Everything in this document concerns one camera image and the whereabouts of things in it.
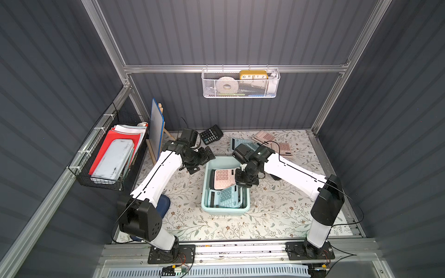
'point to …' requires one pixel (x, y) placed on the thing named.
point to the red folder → (112, 135)
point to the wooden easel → (164, 130)
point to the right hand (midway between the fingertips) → (240, 184)
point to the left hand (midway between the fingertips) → (210, 162)
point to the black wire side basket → (83, 161)
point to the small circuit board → (171, 270)
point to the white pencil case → (113, 162)
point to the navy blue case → (163, 205)
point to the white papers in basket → (140, 129)
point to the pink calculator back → (264, 136)
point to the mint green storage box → (222, 163)
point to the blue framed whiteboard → (156, 129)
